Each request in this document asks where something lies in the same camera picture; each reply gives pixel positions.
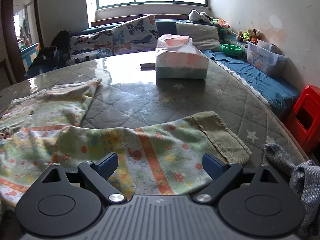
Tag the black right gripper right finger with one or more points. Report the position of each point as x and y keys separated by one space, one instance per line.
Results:
x=224 y=176

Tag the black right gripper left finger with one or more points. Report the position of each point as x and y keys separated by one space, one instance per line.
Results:
x=94 y=177

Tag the floral patterned baby shirt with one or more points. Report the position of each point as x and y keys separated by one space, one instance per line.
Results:
x=164 y=159

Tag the black clothes pile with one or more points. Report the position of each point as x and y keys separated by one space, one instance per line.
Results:
x=52 y=57

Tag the grey knitted cloth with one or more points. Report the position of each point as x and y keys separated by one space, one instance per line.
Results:
x=303 y=179

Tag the quilted star table cover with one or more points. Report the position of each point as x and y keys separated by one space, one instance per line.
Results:
x=131 y=97

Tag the red plastic stool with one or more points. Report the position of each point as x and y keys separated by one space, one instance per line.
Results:
x=303 y=120

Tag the blue bench sheet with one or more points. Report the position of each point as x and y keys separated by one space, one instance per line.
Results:
x=276 y=93

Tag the flat grey remote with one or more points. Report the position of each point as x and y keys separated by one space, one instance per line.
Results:
x=150 y=66

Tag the green plastic bowl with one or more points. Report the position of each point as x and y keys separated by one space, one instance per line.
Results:
x=231 y=50

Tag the tissue pack on table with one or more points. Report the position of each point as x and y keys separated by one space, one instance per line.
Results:
x=177 y=58

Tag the clear plastic storage box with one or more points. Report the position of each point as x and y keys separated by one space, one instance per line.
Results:
x=266 y=58

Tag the grey plain cushion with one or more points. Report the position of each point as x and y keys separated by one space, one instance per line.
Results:
x=205 y=37

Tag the small plush toys pile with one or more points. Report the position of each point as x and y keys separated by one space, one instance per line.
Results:
x=251 y=35

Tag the butterfly print cushion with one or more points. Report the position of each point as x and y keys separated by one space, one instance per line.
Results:
x=135 y=36

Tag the white plush toy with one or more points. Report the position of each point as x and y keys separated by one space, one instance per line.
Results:
x=196 y=16

